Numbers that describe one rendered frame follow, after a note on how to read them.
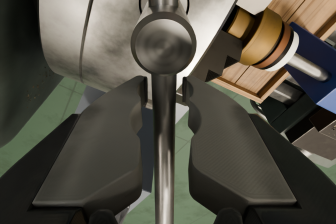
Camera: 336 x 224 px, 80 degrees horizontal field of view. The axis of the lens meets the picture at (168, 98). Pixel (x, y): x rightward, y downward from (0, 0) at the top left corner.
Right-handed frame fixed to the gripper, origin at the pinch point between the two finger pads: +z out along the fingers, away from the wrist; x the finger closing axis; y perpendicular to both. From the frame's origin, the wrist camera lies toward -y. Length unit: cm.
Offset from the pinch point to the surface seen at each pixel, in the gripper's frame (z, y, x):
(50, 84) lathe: 19.5, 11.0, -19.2
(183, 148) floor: 142, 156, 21
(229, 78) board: 40.9, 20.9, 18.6
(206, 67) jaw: 12.2, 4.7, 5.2
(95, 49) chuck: 5.2, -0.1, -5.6
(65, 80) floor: 139, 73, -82
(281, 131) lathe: 38, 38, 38
